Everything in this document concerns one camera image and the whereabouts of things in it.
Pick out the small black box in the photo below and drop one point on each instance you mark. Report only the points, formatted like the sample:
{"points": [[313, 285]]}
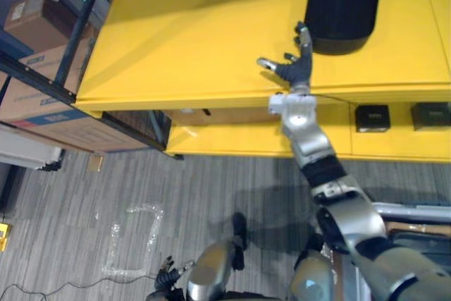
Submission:
{"points": [[431, 116], [372, 118]]}

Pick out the robot leg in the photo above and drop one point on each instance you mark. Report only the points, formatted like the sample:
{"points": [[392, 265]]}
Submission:
{"points": [[215, 265], [311, 276]]}

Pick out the black metal rack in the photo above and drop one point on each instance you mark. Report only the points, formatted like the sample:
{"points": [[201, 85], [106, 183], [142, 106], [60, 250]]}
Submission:
{"points": [[75, 29]]}

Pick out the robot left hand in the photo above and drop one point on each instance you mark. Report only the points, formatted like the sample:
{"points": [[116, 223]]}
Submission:
{"points": [[168, 273]]}

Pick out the cardboard scrap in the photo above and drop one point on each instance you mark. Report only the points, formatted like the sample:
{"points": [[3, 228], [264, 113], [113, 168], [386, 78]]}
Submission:
{"points": [[95, 163]]}

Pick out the grey metal cart frame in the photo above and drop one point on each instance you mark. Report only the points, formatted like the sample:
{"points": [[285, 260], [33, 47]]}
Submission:
{"points": [[412, 209]]}

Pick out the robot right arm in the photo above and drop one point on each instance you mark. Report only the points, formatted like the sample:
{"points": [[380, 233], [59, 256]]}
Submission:
{"points": [[317, 153]]}

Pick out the yellow device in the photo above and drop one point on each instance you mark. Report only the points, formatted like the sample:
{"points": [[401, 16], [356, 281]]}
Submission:
{"points": [[4, 237]]}

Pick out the cardboard box with blue label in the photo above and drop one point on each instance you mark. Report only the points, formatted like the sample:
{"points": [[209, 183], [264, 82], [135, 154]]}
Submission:
{"points": [[38, 65]]}

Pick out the robot right leg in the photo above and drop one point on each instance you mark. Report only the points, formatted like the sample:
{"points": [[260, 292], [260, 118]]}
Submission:
{"points": [[311, 276]]}

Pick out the cardboard box in cart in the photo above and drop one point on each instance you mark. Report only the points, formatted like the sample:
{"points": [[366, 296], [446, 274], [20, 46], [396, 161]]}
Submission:
{"points": [[423, 235]]}

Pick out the white flat appliance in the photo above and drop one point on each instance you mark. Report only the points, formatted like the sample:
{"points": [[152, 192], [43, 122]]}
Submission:
{"points": [[24, 149]]}

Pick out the large cardboard box blue stripe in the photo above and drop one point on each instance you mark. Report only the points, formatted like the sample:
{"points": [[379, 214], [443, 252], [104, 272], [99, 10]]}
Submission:
{"points": [[42, 114]]}

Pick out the robot left leg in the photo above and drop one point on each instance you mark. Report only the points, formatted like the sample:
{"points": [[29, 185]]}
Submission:
{"points": [[215, 265]]}

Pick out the small brown cardboard box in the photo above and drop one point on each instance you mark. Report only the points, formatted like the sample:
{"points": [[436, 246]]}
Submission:
{"points": [[38, 20]]}

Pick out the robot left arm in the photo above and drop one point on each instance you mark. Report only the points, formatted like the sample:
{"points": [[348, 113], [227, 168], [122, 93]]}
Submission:
{"points": [[156, 295]]}

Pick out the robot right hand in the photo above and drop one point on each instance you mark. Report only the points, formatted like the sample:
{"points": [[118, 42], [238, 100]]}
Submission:
{"points": [[299, 68]]}

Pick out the yellow metal shelf unit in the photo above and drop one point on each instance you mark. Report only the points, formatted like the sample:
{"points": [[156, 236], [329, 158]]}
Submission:
{"points": [[197, 47]]}

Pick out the black plastic housing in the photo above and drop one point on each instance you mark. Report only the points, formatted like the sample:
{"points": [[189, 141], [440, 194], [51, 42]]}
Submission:
{"points": [[338, 8]]}

